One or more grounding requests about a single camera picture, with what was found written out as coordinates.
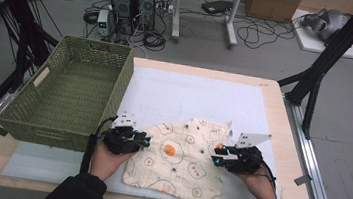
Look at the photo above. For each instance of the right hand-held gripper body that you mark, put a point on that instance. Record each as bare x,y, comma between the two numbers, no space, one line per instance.
244,161

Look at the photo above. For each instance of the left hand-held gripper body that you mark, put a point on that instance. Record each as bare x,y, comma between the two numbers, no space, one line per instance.
123,140

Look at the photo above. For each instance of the cream egg-print cloth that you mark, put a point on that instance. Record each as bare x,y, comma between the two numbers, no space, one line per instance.
177,160

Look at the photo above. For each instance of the green woven basket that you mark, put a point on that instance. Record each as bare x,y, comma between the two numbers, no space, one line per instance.
71,94

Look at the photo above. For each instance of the person's left hand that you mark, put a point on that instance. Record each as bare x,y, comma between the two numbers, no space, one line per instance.
106,163

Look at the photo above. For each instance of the person's right hand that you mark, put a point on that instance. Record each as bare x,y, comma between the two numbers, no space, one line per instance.
260,186

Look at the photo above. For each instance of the white grid mat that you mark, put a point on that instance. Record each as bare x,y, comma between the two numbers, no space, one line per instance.
198,95

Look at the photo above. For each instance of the small grey power supply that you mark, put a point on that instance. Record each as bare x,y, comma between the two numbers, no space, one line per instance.
102,22

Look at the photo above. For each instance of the white desk leg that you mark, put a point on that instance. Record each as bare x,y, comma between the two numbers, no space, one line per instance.
232,22
177,12

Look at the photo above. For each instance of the white floor board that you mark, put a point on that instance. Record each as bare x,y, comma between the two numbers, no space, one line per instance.
315,45

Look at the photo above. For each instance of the flat black device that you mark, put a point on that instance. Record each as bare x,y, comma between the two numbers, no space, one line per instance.
216,6

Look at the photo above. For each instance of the large cardboard box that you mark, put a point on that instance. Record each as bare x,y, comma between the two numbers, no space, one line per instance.
272,4

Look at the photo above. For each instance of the grey helmet-shaped device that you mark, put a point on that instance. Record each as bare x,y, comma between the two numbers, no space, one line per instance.
329,23

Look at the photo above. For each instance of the small metal bracket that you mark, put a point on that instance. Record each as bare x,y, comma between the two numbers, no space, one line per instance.
302,180

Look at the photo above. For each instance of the black metal frame stand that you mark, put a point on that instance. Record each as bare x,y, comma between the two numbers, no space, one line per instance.
334,47
12,17

